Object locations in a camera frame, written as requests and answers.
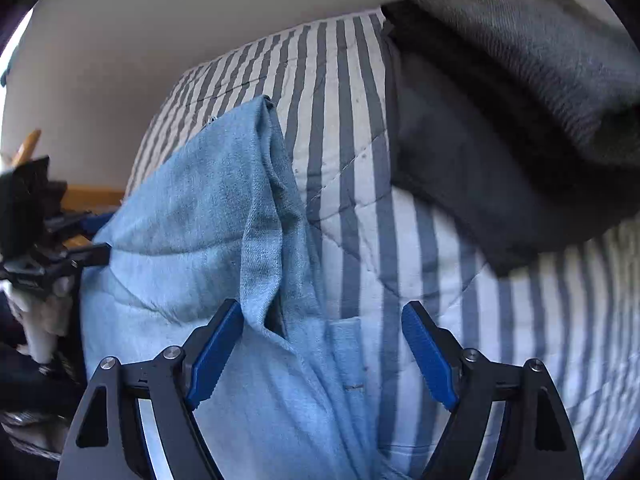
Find black camera box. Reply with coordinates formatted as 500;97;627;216
0;156;67;260

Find light blue denim jeans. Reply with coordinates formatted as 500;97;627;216
80;96;417;479

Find white gloved left hand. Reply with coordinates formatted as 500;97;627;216
1;276;75;365

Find black folded garment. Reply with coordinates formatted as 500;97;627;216
382;0;639;276

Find blue white striped quilt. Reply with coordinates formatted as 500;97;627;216
127;10;639;479

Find grey tweed folded garment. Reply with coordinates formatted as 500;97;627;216
410;0;639;167

